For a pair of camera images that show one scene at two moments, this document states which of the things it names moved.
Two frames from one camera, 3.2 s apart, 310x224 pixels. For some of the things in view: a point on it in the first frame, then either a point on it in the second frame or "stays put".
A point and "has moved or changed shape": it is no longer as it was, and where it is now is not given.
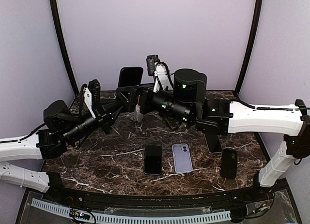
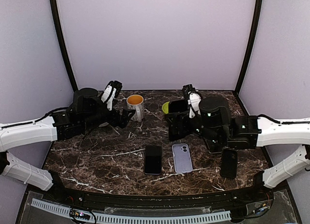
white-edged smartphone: [213, 143] stays put
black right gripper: [145, 91] → [179, 120]
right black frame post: [252, 42] stays put
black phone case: [153, 159] stays put
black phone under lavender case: [228, 166] stays put
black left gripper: [104, 114] → [124, 119]
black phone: [130, 76] has moved or changed shape
